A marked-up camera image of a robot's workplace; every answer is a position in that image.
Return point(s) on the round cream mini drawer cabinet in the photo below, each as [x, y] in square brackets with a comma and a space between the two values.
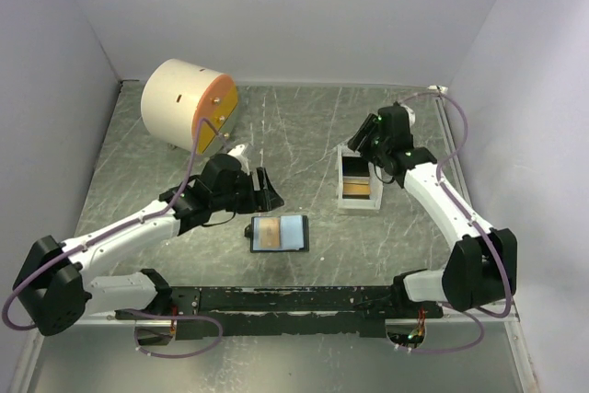
[182, 102]

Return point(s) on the orange credit card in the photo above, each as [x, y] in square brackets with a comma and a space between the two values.
[269, 233]

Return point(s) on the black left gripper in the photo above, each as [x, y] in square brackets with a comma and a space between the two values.
[270, 198]

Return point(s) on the white card tray box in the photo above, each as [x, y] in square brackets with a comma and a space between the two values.
[350, 164]

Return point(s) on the white corner bracket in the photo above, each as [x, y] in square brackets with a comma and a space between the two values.
[439, 90]

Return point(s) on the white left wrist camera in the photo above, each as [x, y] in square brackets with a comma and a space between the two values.
[241, 152]

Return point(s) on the gold credit card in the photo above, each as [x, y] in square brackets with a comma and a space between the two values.
[356, 188]

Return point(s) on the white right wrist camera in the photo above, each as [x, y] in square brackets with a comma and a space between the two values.
[410, 114]

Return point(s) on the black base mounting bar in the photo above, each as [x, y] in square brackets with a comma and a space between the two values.
[304, 310]

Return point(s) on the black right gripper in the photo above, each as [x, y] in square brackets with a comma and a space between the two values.
[364, 132]

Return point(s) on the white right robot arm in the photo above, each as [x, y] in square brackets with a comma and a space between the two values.
[482, 265]

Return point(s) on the black card holder wallet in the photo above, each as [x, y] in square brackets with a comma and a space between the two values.
[294, 234]

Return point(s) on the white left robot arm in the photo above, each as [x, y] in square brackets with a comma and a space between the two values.
[60, 282]

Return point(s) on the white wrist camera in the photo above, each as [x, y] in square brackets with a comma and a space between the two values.
[410, 114]
[241, 152]

